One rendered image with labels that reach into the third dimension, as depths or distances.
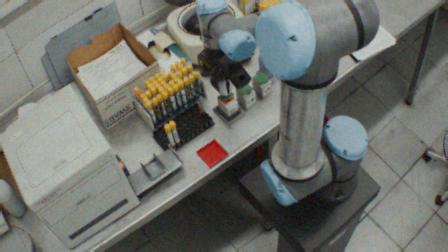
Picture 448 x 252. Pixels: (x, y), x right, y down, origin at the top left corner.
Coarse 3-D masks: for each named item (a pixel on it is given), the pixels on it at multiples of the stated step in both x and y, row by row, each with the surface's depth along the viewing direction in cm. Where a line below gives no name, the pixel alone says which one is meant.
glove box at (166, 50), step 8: (152, 32) 159; (160, 32) 157; (144, 40) 157; (152, 40) 157; (160, 40) 153; (168, 40) 153; (152, 48) 157; (160, 48) 152; (168, 48) 153; (176, 48) 153; (160, 56) 154; (168, 56) 154; (176, 56) 150; (184, 56) 150; (160, 64) 149; (168, 64) 149; (168, 80) 148
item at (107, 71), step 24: (120, 24) 153; (96, 48) 154; (120, 48) 156; (144, 48) 145; (72, 72) 151; (96, 72) 151; (120, 72) 150; (144, 72) 138; (96, 96) 145; (120, 96) 138; (120, 120) 145
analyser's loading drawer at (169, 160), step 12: (168, 144) 131; (156, 156) 128; (168, 156) 131; (180, 156) 129; (144, 168) 126; (156, 168) 129; (168, 168) 129; (132, 180) 128; (144, 180) 127; (156, 180) 127
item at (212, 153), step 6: (210, 144) 137; (216, 144) 137; (198, 150) 136; (204, 150) 136; (210, 150) 136; (216, 150) 136; (222, 150) 136; (204, 156) 135; (210, 156) 135; (216, 156) 135; (222, 156) 134; (210, 162) 134; (216, 162) 133; (210, 168) 133
